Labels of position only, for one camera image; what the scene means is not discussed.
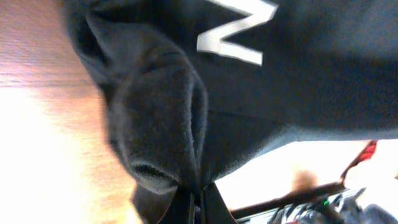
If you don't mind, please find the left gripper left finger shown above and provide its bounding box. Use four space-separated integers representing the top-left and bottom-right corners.
132 185 194 224

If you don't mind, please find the black Nike t-shirt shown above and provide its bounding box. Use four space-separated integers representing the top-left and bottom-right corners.
62 0 397 194

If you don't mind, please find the white t-shirt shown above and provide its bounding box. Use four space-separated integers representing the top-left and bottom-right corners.
216 139 397 210

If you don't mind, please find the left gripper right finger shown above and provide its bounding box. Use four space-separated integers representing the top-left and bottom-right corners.
200 183 238 224

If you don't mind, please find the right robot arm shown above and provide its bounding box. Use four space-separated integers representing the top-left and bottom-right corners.
232 183 397 224

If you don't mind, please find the red t-shirt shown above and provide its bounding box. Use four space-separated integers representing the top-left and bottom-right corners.
340 140 378 182

